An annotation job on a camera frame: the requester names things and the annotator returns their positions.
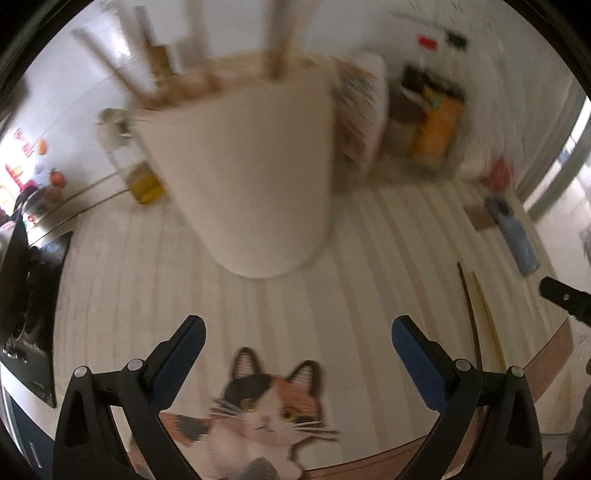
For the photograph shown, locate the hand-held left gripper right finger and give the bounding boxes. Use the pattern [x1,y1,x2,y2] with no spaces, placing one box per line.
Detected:
[392,315,544,480]

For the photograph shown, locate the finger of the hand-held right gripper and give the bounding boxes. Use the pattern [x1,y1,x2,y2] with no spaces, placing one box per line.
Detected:
[539,276,591,324]

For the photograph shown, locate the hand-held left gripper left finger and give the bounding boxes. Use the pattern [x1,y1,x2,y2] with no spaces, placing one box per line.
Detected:
[52,315,206,480]

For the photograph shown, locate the cream round chopstick holder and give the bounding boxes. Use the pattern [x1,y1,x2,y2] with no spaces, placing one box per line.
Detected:
[131,51,336,280]

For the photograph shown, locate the blue smartphone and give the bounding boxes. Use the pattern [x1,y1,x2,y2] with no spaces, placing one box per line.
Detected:
[485,196,540,277]

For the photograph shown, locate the striped cat-print table mat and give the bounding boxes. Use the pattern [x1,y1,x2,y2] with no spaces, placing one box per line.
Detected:
[53,171,575,480]

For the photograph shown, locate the small brown card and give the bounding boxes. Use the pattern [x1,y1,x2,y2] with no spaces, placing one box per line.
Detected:
[464,203,498,230]

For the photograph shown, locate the red round item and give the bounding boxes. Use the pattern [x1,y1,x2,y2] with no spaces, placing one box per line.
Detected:
[485,159,514,188]

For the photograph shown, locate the black gas stove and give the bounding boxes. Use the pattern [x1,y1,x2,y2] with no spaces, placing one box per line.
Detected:
[0,222,75,409]

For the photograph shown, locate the clear plastic bag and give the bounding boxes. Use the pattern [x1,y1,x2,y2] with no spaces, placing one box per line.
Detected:
[461,137,516,195]

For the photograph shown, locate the blue kitchen cabinet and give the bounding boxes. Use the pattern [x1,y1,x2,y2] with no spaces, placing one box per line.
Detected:
[4,392,57,480]

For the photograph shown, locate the clear oil dispenser bottle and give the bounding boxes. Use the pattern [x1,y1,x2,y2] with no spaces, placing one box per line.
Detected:
[96,107,168,206]

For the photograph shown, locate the white printed packet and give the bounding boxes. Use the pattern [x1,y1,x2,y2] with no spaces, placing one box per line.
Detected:
[332,53,389,172]

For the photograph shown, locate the grey window frame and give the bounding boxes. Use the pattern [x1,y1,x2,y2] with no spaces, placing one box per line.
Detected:
[516,92,591,223]

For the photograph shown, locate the colourful wall stickers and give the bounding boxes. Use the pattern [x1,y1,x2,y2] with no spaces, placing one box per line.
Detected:
[0,127,68,204]

